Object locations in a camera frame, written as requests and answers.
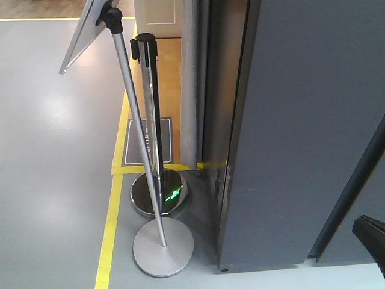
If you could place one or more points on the chrome stanchion post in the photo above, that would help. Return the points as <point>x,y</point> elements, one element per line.
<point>171,186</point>

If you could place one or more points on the grey curtain beside fridge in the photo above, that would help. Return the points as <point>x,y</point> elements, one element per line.
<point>195,22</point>

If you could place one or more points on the refrigerator door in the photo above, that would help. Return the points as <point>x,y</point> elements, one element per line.
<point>310,105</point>

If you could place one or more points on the dark grey refrigerator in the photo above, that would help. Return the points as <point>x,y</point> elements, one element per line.
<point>363,195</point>

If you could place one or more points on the grey floor sign sticker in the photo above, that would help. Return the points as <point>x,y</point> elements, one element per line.
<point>132,156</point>

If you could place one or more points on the white panelled door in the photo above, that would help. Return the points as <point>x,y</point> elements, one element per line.
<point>162,18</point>

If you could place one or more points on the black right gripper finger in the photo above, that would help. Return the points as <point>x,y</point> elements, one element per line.
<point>370,232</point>

